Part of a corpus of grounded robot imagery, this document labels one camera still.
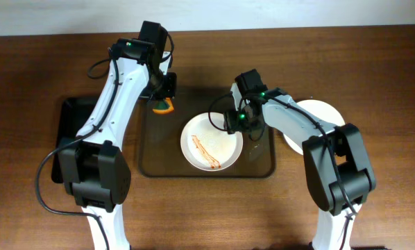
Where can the orange green sponge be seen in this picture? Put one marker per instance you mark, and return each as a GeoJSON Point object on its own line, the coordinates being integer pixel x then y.
{"type": "Point", "coordinates": [163, 107]}

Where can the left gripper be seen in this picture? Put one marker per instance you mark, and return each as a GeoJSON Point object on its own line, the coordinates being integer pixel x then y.
{"type": "Point", "coordinates": [160, 102]}

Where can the white plate top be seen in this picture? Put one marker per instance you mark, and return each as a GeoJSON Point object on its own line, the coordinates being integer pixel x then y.
{"type": "Point", "coordinates": [206, 147]}

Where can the brown translucent tray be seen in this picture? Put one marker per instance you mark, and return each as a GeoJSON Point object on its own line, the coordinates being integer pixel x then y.
{"type": "Point", "coordinates": [160, 155]}

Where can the white plate bottom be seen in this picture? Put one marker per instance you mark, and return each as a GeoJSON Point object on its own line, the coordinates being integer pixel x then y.
{"type": "Point", "coordinates": [319, 109]}

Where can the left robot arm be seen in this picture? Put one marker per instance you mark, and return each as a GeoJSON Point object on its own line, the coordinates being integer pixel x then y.
{"type": "Point", "coordinates": [93, 168]}

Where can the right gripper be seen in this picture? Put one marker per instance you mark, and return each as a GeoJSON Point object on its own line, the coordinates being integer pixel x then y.
{"type": "Point", "coordinates": [230, 123]}

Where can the black plastic tray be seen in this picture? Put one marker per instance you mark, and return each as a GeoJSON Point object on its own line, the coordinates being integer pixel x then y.
{"type": "Point", "coordinates": [74, 113]}

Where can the white plate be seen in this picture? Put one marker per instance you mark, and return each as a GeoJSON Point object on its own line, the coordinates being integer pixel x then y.
{"type": "Point", "coordinates": [319, 109]}
{"type": "Point", "coordinates": [206, 147]}

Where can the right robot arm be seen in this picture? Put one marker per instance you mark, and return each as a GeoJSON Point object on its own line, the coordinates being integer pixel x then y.
{"type": "Point", "coordinates": [337, 167]}

